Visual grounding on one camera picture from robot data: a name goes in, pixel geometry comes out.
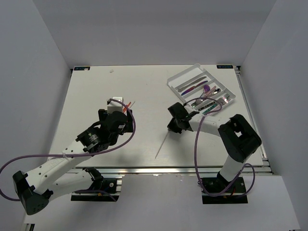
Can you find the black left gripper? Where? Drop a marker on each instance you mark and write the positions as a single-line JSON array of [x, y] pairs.
[[128, 127]]

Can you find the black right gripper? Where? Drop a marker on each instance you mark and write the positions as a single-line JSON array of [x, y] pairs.
[[172, 127]]

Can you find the black handled silver spoon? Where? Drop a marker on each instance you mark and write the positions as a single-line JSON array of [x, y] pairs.
[[194, 104]]

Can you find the ornate silver table knife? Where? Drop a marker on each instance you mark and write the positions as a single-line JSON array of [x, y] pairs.
[[190, 84]]

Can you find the iridescent rainbow steak knife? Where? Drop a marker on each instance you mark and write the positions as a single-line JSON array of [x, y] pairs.
[[193, 87]]

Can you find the iridescent purple ornate spoon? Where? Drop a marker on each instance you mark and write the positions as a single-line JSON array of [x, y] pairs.
[[206, 89]]

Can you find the teal handled silver fork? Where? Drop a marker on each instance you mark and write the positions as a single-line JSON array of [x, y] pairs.
[[225, 96]]

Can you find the pink handled silver spoon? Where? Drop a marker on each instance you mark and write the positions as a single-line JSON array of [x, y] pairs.
[[210, 92]]

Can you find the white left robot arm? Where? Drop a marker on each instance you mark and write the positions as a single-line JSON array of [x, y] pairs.
[[38, 187]]

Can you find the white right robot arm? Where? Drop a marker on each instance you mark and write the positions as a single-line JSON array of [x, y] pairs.
[[238, 137]]

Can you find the orange chopstick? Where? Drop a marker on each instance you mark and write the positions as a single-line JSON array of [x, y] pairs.
[[127, 106]]

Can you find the white compartment cutlery tray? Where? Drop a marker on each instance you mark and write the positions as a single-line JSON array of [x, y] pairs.
[[191, 74]]

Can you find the blue label sticker right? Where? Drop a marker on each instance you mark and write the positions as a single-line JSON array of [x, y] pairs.
[[219, 66]]

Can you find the blue label sticker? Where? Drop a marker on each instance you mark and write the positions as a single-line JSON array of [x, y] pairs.
[[81, 68], [219, 66]]

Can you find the blue label sticker left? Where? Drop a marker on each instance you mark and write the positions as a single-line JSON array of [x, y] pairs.
[[81, 68]]

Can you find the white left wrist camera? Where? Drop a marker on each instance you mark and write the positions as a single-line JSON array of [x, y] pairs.
[[113, 105]]

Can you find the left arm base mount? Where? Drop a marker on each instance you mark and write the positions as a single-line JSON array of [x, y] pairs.
[[102, 189]]

